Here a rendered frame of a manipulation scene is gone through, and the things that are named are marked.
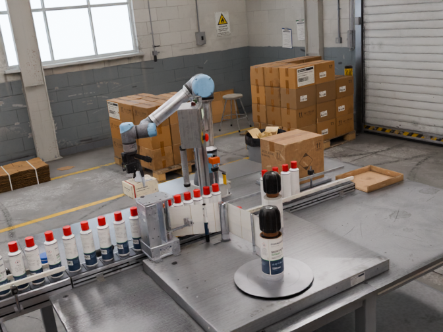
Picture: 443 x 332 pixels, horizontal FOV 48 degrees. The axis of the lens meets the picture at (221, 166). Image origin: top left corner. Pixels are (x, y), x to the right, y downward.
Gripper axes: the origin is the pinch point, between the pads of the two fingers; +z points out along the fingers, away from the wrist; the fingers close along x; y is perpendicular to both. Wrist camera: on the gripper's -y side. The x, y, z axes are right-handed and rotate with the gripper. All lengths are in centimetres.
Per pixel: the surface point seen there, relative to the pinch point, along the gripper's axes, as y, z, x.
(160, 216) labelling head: 21, -6, 64
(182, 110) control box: -5, -46, 50
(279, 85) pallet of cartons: -306, 16, -227
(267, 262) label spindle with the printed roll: 4, 4, 114
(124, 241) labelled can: 35, 4, 53
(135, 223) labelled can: 28, -2, 53
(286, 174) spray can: -57, -2, 59
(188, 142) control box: -6, -31, 51
